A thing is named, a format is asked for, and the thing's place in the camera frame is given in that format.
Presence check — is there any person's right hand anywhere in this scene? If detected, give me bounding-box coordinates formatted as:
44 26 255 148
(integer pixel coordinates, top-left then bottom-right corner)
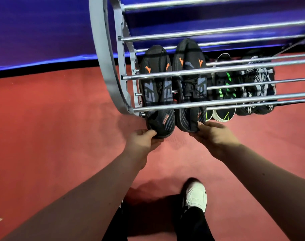
189 121 241 160

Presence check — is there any person's left hand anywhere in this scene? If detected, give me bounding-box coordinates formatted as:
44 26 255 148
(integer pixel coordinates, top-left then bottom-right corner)
123 129 164 171

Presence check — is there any black sneaker with orange marks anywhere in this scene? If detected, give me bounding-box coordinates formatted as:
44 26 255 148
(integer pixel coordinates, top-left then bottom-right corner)
172 38 209 133
138 45 176 139

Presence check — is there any person's right forearm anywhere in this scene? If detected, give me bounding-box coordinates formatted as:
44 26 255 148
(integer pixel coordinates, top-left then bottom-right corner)
218 144 305 241

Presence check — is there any person's left forearm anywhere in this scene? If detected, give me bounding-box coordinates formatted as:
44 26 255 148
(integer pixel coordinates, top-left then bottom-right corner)
1 153 143 241

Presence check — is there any black sneaker with green marks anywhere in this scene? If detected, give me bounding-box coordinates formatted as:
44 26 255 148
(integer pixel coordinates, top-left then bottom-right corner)
212 53 237 123

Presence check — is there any black and white knit sneaker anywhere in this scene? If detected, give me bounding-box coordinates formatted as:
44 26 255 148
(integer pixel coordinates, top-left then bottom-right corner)
253 65 278 115
235 56 259 116

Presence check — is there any person's white shoe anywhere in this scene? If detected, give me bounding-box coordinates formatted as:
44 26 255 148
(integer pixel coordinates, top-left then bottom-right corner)
181 178 208 214

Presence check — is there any grey metal shoe rack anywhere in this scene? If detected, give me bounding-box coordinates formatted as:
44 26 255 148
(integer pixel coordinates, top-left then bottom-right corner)
89 0 305 118

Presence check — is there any person's black trouser leg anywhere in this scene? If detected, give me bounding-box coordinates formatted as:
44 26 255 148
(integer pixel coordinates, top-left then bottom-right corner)
102 200 130 241
173 206 216 241

